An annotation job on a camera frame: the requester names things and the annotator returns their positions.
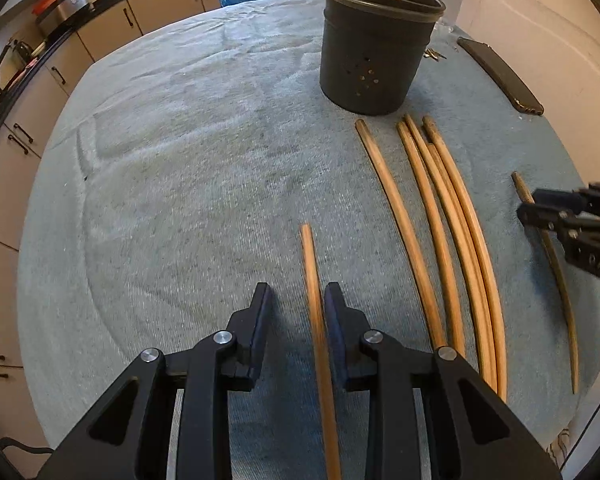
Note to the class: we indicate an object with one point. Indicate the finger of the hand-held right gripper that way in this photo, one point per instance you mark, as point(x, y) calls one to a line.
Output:
point(535, 214)
point(555, 197)

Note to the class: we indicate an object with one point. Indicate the steel pot with red lid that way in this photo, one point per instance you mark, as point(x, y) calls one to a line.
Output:
point(65, 7)

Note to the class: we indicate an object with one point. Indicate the beige kitchen cabinets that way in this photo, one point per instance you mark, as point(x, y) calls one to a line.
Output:
point(105, 30)

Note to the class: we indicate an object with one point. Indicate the dark wooden chopstick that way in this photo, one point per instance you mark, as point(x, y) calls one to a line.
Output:
point(562, 290)

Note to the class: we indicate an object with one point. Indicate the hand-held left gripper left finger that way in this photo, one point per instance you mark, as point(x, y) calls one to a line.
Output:
point(262, 330)

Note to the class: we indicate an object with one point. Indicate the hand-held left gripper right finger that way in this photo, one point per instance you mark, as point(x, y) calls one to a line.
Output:
point(334, 340)

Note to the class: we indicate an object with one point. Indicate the grey-blue table cloth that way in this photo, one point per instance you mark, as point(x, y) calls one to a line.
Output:
point(190, 185)

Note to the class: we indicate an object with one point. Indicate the small metal keys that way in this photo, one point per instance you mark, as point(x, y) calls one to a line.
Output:
point(434, 53)

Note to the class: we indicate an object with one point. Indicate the black perforated utensil holder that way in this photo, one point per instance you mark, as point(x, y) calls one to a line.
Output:
point(375, 50)

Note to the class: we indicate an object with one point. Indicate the black smartphone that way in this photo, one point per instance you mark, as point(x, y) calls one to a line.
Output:
point(500, 72)

